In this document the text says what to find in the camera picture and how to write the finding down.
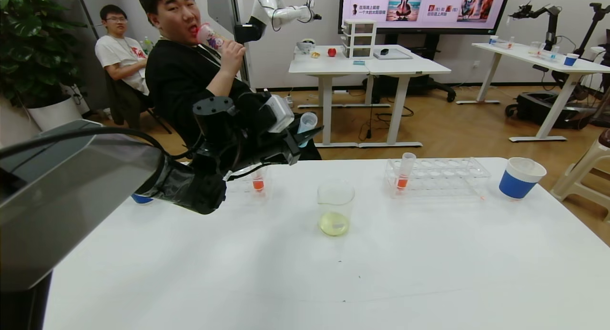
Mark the white plant pot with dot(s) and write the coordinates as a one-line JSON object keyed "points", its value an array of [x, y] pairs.
{"points": [[55, 115]]}

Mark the white humanoid robot arm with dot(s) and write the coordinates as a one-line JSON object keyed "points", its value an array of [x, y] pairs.
{"points": [[281, 14]]}

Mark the white desktop drawer unit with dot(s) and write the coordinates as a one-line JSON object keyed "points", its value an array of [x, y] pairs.
{"points": [[360, 39]]}

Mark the red apple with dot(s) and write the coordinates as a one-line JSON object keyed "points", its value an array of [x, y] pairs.
{"points": [[331, 52]]}

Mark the grey white robot stand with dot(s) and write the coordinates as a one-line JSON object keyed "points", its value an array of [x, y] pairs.
{"points": [[221, 5]]}

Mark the blue white paper cup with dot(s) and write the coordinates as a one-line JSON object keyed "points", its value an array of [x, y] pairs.
{"points": [[517, 187], [142, 200]]}

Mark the green drink bottle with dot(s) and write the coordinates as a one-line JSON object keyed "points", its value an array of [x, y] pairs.
{"points": [[147, 45]]}

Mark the man in white shirt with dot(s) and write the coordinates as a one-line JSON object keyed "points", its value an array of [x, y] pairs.
{"points": [[119, 51]]}

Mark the white desk with tablet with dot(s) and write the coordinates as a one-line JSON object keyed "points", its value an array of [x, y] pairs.
{"points": [[410, 66]]}

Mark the white bowl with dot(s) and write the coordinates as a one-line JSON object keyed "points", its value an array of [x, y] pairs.
{"points": [[305, 46]]}

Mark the red pigment test tube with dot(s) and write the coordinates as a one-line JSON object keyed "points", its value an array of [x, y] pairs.
{"points": [[258, 184], [402, 181]]}

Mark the long white lab desk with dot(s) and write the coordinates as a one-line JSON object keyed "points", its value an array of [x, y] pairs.
{"points": [[524, 53]]}

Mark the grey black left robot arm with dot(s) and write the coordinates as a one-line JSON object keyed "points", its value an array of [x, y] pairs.
{"points": [[71, 191]]}

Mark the large green potted plant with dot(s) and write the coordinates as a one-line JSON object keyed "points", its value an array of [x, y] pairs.
{"points": [[33, 44]]}

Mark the plastic drink cup with straw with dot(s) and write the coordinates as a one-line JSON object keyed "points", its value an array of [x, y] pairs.
{"points": [[212, 36]]}

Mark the clear acrylic tube rack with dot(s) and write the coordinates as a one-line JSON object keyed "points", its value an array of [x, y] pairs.
{"points": [[443, 177], [245, 189]]}

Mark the beige plastic stool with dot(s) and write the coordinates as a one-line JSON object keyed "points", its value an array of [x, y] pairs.
{"points": [[579, 187]]}

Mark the large wall display screen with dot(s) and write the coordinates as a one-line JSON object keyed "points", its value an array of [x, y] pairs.
{"points": [[429, 10]]}

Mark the black display stand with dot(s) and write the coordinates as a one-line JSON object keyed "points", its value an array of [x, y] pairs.
{"points": [[429, 84]]}

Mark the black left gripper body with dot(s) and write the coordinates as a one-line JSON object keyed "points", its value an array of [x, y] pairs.
{"points": [[291, 148]]}

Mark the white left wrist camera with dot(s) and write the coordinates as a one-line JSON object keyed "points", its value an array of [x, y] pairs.
{"points": [[280, 113]]}

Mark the black distant robot arm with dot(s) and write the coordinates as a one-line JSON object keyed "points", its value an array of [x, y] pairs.
{"points": [[553, 15]]}

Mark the clear glass beaker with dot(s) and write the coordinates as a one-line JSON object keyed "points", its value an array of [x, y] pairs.
{"points": [[336, 222]]}

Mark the white desk with drawer unit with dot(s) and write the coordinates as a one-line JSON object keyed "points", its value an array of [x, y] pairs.
{"points": [[329, 65]]}

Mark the man in black clothes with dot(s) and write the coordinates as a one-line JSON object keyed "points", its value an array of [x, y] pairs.
{"points": [[176, 77]]}

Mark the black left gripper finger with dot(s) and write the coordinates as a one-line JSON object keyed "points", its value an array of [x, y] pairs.
{"points": [[299, 123], [293, 146]]}

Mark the black folding chair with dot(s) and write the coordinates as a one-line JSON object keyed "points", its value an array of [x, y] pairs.
{"points": [[125, 106]]}

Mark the blue pigment test tube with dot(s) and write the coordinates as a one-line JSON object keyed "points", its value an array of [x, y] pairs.
{"points": [[307, 122]]}

